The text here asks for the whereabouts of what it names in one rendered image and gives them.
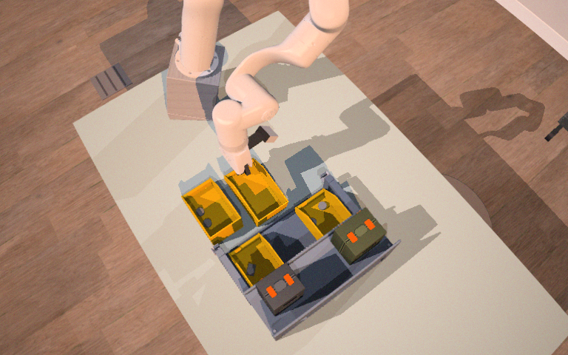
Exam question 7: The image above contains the dark grey tool case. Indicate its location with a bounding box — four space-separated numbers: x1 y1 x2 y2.
255 262 305 316

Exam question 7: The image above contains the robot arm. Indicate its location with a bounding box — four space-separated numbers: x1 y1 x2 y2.
175 0 349 152

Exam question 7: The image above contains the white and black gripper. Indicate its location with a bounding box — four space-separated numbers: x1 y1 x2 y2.
219 144 252 176

